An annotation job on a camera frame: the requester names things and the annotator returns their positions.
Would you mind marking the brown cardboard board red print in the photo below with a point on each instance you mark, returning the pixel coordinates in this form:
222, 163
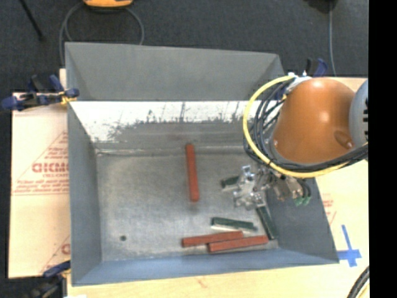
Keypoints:
37, 222

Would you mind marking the grey metal bin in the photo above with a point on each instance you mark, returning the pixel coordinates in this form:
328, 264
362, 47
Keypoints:
142, 191

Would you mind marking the red-brown flat block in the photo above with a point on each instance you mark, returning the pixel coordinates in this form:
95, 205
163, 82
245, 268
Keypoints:
237, 244
192, 172
212, 239

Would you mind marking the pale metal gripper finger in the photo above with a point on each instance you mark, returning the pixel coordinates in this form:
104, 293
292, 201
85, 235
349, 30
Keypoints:
246, 177
249, 200

